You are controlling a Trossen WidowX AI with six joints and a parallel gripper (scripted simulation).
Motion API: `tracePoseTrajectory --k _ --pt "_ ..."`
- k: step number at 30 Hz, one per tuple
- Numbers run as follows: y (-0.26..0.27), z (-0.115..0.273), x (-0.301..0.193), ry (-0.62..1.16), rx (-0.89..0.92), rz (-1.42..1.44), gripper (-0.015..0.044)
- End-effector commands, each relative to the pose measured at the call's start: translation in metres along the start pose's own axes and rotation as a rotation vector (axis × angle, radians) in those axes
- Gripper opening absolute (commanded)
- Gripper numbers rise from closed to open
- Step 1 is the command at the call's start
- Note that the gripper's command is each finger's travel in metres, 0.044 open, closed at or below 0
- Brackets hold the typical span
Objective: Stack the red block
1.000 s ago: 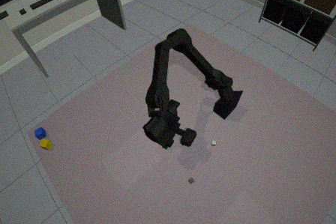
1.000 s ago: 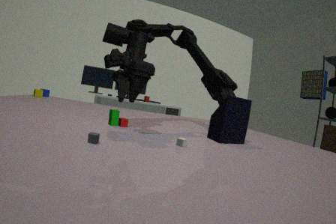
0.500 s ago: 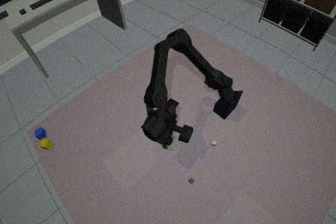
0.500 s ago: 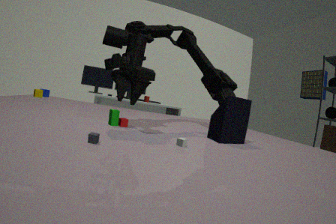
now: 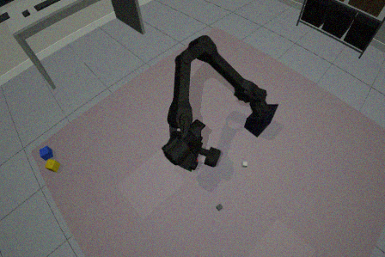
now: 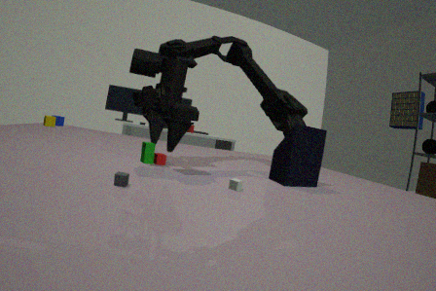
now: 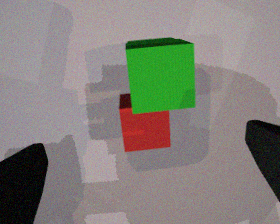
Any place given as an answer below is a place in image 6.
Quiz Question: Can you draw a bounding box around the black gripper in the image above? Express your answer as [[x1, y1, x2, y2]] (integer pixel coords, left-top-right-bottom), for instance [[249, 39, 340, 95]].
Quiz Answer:
[[142, 78, 200, 152]]

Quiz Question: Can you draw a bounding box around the red block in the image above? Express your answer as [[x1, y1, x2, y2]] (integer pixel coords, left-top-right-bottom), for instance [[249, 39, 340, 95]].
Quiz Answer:
[[154, 153, 166, 165]]

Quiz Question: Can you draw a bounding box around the yellow block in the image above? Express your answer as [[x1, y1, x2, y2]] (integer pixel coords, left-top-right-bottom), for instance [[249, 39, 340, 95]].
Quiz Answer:
[[44, 116, 56, 127]]

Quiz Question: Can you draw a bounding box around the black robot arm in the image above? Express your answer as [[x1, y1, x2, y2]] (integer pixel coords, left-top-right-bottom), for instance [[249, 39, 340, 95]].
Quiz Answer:
[[129, 36, 308, 137]]

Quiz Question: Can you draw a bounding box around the blue block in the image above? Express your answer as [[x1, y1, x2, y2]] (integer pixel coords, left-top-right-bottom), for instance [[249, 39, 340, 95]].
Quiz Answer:
[[54, 115, 65, 126]]

